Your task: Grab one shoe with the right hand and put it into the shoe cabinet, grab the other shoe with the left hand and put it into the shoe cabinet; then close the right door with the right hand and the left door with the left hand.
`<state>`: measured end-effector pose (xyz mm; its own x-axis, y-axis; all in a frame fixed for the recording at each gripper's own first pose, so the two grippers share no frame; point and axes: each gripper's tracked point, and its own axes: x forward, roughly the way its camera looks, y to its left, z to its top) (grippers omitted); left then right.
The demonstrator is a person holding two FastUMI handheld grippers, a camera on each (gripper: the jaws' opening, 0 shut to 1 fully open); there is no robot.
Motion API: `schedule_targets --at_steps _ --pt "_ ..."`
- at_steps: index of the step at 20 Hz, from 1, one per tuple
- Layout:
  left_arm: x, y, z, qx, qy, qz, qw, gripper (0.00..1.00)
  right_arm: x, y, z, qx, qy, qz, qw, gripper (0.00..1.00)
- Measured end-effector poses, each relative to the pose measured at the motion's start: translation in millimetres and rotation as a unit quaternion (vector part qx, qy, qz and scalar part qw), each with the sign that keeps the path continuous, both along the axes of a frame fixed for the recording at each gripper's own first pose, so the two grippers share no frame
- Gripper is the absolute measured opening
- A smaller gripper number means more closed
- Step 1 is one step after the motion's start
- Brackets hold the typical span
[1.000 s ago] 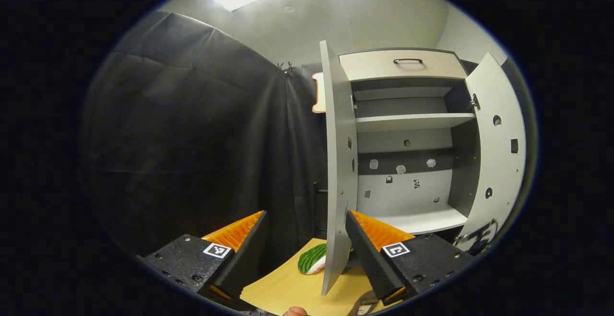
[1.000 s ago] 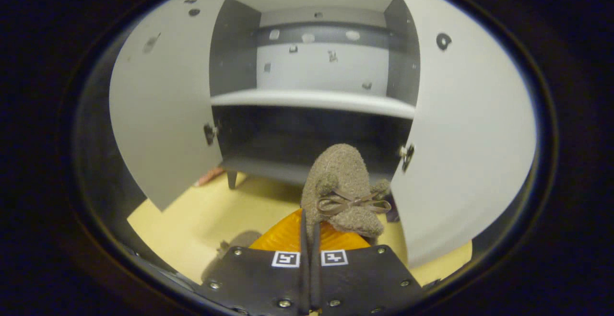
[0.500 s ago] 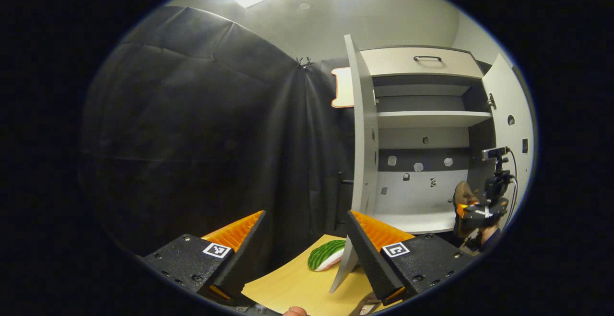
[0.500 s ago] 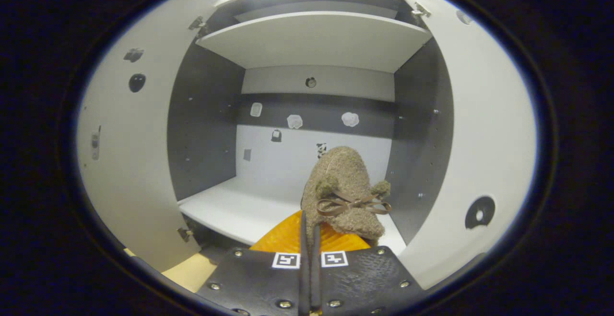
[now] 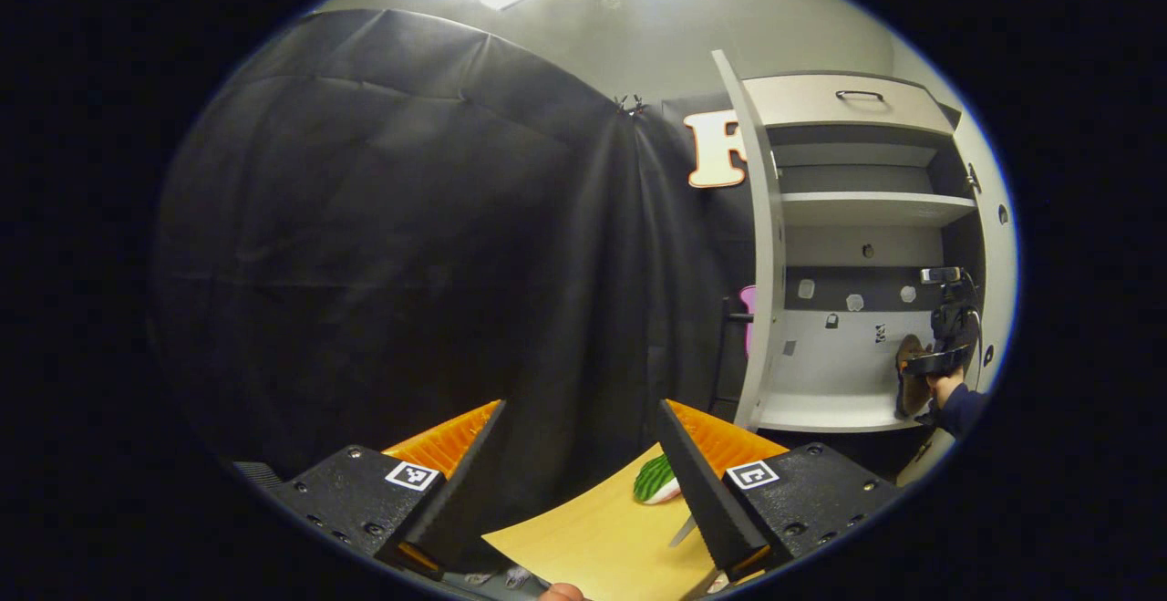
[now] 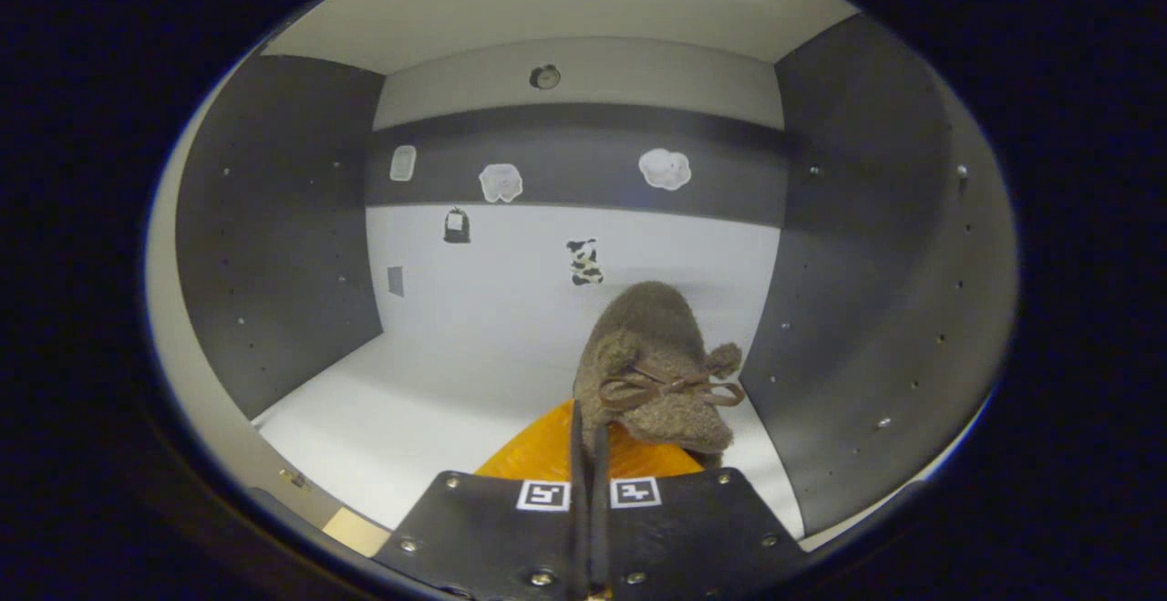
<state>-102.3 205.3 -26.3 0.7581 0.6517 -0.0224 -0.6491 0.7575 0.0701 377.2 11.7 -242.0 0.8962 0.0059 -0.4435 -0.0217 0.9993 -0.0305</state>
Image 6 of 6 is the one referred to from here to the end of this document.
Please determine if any white shoe cabinet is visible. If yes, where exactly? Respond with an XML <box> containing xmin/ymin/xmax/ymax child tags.
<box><xmin>146</xmin><ymin>0</ymin><xmax>1020</xmax><ymax>552</ymax></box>

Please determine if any brown fuzzy shoe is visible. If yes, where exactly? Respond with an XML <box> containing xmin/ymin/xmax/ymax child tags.
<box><xmin>573</xmin><ymin>280</ymin><xmax>747</xmax><ymax>456</ymax></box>

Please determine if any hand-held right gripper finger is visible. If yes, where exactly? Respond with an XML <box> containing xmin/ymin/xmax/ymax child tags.
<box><xmin>374</xmin><ymin>399</ymin><xmax>591</xmax><ymax>601</ymax></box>
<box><xmin>591</xmin><ymin>423</ymin><xmax>810</xmax><ymax>601</ymax></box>

